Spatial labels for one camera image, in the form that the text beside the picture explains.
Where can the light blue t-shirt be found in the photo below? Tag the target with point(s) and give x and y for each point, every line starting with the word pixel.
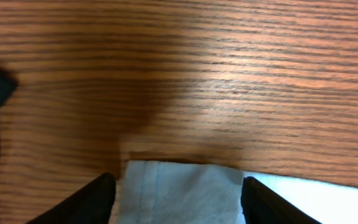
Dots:
pixel 168 192

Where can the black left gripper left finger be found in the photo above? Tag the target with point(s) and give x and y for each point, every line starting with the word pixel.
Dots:
pixel 92 204

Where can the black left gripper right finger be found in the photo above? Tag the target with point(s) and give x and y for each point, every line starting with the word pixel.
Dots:
pixel 262 205

